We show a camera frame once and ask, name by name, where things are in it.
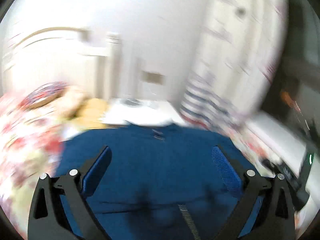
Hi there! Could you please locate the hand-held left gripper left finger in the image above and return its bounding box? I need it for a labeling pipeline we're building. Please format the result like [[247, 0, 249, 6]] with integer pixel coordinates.
[[27, 145, 113, 240]]

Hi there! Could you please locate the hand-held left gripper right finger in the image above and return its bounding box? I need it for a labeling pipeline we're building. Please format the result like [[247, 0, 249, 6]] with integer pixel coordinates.
[[211, 145, 297, 240]]

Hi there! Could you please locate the blue quilted jacket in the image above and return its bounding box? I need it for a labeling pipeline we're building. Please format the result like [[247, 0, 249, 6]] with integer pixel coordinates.
[[54, 123, 265, 240]]

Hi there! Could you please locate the yellow plush toy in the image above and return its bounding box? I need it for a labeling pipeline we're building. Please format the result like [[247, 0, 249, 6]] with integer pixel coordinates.
[[71, 97, 112, 130]]

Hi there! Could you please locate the white nightstand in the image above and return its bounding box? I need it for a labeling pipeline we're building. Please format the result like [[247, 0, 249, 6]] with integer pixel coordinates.
[[101, 98, 187, 127]]

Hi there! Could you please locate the floral bed sheet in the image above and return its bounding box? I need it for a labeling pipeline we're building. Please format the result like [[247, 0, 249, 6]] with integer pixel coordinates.
[[0, 90, 278, 233]]

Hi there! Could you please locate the patterned pillow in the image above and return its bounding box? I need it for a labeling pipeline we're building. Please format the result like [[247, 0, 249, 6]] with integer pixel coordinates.
[[19, 81, 87, 112]]

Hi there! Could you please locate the white printed curtain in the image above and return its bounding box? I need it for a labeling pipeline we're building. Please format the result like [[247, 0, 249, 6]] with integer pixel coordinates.
[[179, 0, 289, 133]]

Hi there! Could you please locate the white wooden headboard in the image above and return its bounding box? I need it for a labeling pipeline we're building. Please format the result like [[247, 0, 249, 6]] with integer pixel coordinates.
[[2, 27, 122, 100]]

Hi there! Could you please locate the beige wall switch plate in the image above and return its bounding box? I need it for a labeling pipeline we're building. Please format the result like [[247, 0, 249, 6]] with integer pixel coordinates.
[[142, 71, 165, 86]]

